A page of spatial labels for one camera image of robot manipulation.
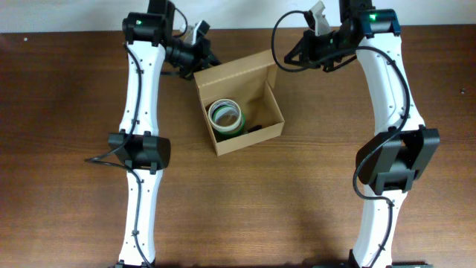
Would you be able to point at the brown cardboard box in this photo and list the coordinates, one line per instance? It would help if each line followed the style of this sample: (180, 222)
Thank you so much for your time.
(248, 81)

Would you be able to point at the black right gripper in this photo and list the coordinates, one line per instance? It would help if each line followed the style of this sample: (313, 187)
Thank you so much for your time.
(306, 45)

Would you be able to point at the black permanent marker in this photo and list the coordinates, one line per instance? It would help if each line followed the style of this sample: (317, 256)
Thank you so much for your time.
(255, 128)

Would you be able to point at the green tape roll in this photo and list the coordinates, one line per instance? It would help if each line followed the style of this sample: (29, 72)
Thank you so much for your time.
(238, 128)

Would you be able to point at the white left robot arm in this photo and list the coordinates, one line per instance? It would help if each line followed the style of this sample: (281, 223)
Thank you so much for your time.
(142, 153)

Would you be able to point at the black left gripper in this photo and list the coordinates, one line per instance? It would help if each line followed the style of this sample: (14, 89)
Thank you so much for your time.
(204, 53)

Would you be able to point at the beige masking tape roll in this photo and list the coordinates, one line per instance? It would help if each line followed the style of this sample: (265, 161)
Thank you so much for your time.
(217, 104)

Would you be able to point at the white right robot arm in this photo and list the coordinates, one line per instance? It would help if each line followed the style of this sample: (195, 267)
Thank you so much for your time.
(388, 165)

